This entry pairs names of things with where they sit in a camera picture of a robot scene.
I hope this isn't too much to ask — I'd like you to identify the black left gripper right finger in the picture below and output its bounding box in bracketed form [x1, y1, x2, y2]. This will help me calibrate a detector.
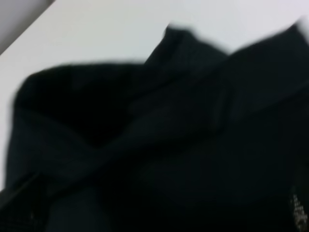
[289, 186, 309, 232]

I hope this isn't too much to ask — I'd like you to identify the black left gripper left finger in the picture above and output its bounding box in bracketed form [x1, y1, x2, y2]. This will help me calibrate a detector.
[0, 174, 48, 232]

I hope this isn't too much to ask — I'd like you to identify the black short sleeve t-shirt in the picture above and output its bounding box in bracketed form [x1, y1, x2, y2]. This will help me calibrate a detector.
[5, 24, 309, 232]

